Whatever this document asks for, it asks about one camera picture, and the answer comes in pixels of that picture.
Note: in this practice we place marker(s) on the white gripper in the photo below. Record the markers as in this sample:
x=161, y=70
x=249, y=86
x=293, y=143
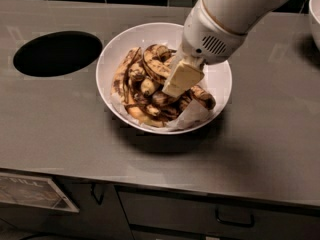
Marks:
x=207, y=34

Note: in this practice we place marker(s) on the long spotted top banana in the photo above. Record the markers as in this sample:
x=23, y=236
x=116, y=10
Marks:
x=154, y=60

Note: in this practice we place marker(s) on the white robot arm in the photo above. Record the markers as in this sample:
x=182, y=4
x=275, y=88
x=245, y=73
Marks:
x=237, y=16

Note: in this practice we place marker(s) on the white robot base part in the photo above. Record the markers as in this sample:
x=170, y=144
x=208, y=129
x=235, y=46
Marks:
x=314, y=21

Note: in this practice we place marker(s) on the white ceramic bowl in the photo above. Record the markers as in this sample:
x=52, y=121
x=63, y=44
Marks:
x=217, y=79

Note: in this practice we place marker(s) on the right short spotted banana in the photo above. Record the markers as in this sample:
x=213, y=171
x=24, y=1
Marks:
x=202, y=96

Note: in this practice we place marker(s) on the small yellow middle banana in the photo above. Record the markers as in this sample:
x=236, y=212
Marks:
x=148, y=86

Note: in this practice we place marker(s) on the white paper bowl liner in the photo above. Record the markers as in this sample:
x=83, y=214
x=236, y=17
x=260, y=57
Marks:
x=170, y=107

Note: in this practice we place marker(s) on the small dark banana left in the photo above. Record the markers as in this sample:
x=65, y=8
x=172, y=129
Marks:
x=137, y=72

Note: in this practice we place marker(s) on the bottom curved yellow banana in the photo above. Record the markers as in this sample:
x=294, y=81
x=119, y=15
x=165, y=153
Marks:
x=141, y=109

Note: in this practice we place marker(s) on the left curved spotted banana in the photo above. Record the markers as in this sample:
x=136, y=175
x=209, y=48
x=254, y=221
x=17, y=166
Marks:
x=119, y=84

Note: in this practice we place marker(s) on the round black counter hole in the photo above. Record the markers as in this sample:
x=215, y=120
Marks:
x=57, y=54

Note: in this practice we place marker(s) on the grey cabinet drawer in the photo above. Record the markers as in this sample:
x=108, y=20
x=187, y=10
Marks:
x=196, y=215

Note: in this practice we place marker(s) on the framed label sign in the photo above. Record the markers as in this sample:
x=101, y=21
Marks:
x=34, y=191

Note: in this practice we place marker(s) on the black cabinet door handle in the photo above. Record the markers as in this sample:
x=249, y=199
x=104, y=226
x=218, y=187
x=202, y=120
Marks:
x=97, y=192

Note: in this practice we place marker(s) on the black drawer handle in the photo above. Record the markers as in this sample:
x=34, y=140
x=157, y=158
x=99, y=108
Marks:
x=234, y=217

